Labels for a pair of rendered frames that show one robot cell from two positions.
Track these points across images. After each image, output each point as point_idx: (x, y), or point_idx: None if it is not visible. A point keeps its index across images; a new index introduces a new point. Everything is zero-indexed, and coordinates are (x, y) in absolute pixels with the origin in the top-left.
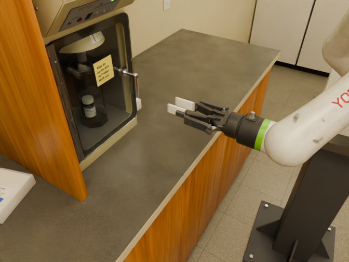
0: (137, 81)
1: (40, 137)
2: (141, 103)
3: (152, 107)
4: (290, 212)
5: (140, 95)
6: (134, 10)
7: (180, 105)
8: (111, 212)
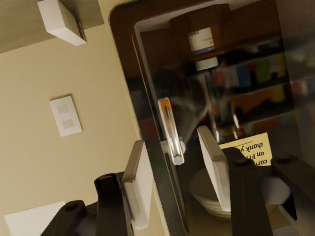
0: (172, 144)
1: None
2: (43, 19)
3: (3, 3)
4: None
5: (10, 22)
6: None
7: (144, 157)
8: None
